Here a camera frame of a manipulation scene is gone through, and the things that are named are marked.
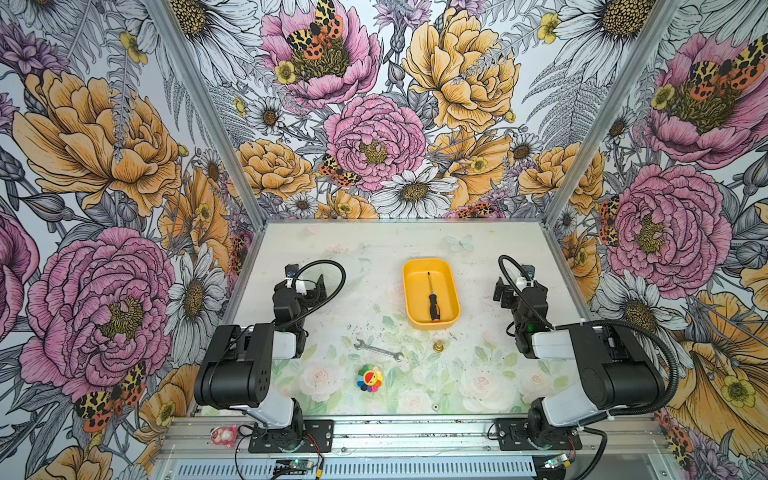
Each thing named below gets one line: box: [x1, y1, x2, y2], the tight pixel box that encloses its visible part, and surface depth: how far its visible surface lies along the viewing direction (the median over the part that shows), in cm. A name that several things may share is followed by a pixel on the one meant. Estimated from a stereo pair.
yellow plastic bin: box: [402, 257, 461, 331], surface depth 101 cm
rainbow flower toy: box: [357, 364, 384, 393], surface depth 84 cm
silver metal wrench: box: [353, 338, 404, 362], surface depth 91 cm
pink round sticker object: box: [210, 425, 238, 449], surface depth 74 cm
